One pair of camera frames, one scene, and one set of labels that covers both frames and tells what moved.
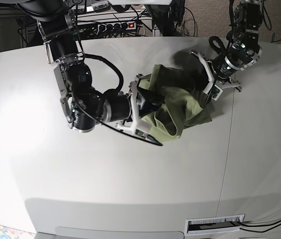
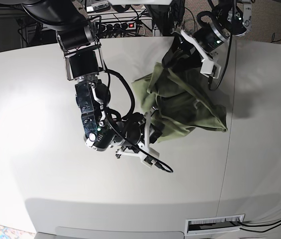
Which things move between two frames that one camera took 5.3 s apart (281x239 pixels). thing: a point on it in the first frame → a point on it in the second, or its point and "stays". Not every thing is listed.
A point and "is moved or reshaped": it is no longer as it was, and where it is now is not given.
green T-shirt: [183, 107] is moved or reshaped
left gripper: [118, 107] → [132, 126]
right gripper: [223, 67] → [181, 56]
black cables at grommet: [269, 224] stays
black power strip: [116, 27] stays
